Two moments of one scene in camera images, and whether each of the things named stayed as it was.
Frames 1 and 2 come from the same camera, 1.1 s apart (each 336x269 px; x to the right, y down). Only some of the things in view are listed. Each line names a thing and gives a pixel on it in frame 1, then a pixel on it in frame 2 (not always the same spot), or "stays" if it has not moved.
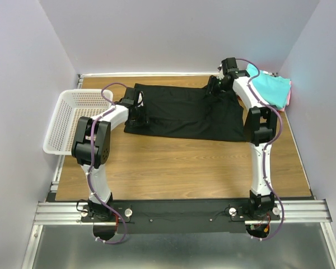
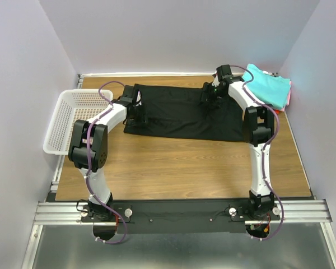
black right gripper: [213, 87] to [210, 97]
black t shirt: [190, 114] stays
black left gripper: [140, 117] stays
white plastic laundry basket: [70, 105] stays
